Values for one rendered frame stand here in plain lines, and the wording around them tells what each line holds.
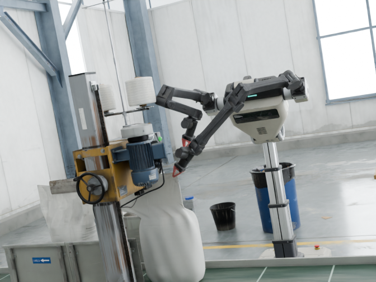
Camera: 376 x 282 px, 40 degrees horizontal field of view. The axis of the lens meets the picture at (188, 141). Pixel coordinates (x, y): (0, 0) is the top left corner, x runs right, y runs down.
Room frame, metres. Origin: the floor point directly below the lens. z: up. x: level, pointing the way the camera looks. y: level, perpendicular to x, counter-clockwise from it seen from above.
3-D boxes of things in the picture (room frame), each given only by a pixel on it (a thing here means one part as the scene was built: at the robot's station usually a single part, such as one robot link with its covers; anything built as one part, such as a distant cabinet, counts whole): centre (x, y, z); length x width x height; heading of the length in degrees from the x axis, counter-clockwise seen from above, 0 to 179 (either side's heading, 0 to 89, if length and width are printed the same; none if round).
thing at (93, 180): (2.83, 0.54, 1.14); 0.11 x 0.06 x 0.11; 67
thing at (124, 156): (2.89, 0.37, 1.27); 0.12 x 0.09 x 0.09; 157
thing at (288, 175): (5.28, -0.81, 0.32); 0.51 x 0.48 x 0.65; 157
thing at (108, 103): (3.13, 0.46, 1.61); 0.15 x 0.14 x 0.17; 67
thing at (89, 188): (2.76, 0.57, 1.13); 0.18 x 0.11 x 0.18; 67
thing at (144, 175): (2.89, 0.27, 1.21); 0.15 x 0.15 x 0.25
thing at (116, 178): (3.01, 0.48, 1.18); 0.34 x 0.25 x 0.31; 157
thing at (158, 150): (2.89, 0.17, 1.25); 0.10 x 0.08 x 0.12; 2
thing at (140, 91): (3.03, 0.22, 1.61); 0.17 x 0.17 x 0.17
